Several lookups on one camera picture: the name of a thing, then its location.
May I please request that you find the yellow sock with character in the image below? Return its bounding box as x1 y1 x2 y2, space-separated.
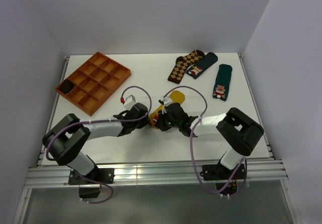
148 90 185 129

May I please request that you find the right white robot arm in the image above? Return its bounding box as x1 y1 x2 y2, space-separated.
152 103 264 179

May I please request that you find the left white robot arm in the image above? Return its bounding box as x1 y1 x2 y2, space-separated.
42 103 149 183

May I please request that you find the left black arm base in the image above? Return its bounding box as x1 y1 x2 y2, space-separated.
68 167 114 204

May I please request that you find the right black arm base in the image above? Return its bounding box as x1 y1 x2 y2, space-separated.
199 163 248 196

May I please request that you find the orange compartment tray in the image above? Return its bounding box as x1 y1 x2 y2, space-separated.
56 52 131 116

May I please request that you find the brown argyle sock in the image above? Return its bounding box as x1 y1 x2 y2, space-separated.
168 50 205 84

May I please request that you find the dark green santa sock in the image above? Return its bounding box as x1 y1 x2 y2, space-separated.
212 64 232 101

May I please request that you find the navy sock with pattern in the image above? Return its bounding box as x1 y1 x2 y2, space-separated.
186 52 218 79

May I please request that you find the rolled dark sock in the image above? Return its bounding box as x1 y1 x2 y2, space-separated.
59 79 75 94

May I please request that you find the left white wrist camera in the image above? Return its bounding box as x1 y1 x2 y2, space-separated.
120 95 136 110

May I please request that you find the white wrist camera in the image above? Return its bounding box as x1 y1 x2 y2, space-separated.
158 96 173 114
120 95 136 110

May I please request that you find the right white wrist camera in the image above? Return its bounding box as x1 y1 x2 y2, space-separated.
158 96 173 114

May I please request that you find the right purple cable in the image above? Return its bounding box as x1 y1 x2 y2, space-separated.
160 85 249 197

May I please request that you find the purple cable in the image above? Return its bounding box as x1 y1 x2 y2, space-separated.
160 85 249 197
44 85 152 204

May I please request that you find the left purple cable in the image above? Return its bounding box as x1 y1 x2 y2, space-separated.
44 85 152 204

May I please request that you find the aluminium frame rail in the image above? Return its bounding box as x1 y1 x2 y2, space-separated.
24 159 288 189

